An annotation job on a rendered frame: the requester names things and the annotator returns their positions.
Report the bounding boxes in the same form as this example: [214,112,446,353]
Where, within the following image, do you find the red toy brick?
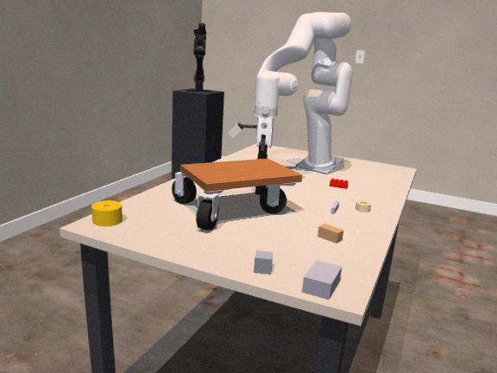
[330,179,349,189]

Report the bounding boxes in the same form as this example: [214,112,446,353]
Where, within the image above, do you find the small tan wooden block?
[318,224,343,243]

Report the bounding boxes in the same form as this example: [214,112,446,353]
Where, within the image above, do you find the yellow short cylinder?
[91,200,123,226]

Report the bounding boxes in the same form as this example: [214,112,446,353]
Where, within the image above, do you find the beige roll of tape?
[355,200,371,212]

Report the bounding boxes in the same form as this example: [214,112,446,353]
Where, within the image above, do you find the brown wooden dolly with black caster wheels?
[172,159,302,230]

